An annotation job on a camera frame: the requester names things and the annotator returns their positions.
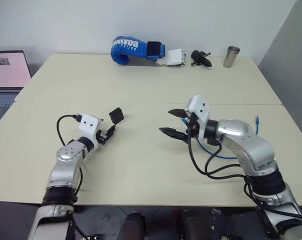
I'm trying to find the dark rounded shape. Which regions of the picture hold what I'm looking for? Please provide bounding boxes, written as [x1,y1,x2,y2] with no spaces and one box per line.
[117,211,147,240]

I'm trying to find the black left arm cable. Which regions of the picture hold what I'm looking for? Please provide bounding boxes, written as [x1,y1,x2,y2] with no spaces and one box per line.
[56,113,83,146]

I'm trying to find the stainless steel cup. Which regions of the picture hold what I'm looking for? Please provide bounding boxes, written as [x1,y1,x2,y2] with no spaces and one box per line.
[222,45,241,69]

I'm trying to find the spare black gripper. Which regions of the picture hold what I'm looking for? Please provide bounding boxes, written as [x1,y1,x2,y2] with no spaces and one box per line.
[190,49,213,68]

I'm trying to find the white robotic hand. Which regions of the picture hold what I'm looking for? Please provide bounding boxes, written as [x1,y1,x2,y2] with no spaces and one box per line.
[154,48,187,68]

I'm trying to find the open grey laptop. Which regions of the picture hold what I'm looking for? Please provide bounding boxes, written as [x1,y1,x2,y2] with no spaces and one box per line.
[0,50,32,125]

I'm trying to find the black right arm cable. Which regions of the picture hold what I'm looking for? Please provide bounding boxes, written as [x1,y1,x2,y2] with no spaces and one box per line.
[186,126,302,221]

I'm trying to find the blue boxing glove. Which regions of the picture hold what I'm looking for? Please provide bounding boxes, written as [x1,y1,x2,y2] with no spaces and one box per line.
[110,36,166,67]

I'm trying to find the small black box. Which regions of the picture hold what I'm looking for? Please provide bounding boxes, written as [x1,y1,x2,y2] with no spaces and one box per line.
[108,107,125,125]

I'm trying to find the blue Ethernet cable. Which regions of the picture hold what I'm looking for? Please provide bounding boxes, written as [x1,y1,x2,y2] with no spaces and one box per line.
[181,115,262,160]

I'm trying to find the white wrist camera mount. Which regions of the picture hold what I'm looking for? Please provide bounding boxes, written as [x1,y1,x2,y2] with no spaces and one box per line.
[185,94,211,140]
[78,113,102,151]

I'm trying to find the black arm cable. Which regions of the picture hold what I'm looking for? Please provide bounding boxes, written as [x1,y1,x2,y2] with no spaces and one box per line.
[186,126,302,221]
[56,113,83,146]

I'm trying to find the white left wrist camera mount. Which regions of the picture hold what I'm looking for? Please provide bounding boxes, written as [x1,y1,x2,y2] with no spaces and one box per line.
[78,113,102,151]

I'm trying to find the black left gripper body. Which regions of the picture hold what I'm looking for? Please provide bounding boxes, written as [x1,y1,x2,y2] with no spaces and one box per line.
[95,129,109,146]

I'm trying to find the grey partition panel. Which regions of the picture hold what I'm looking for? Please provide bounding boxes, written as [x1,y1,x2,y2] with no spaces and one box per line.
[256,0,302,149]

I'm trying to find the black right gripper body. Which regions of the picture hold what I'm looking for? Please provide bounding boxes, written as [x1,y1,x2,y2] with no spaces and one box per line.
[182,112,200,141]

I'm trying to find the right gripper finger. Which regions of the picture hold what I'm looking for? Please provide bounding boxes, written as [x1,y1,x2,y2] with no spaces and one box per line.
[167,108,189,119]
[158,126,189,143]

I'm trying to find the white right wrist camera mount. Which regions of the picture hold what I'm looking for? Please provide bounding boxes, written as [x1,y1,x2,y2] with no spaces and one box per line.
[185,94,211,140]

